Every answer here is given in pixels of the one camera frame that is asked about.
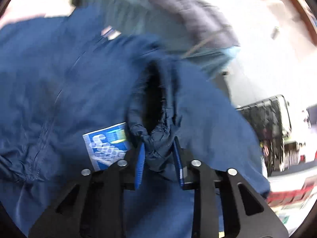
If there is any navy blue jacket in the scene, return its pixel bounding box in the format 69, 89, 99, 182
1, 8, 270, 237

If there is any grey purple quilt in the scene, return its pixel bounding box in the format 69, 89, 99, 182
147, 0, 240, 48

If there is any black wire shelf rack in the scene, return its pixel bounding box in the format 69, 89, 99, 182
236, 95, 292, 176

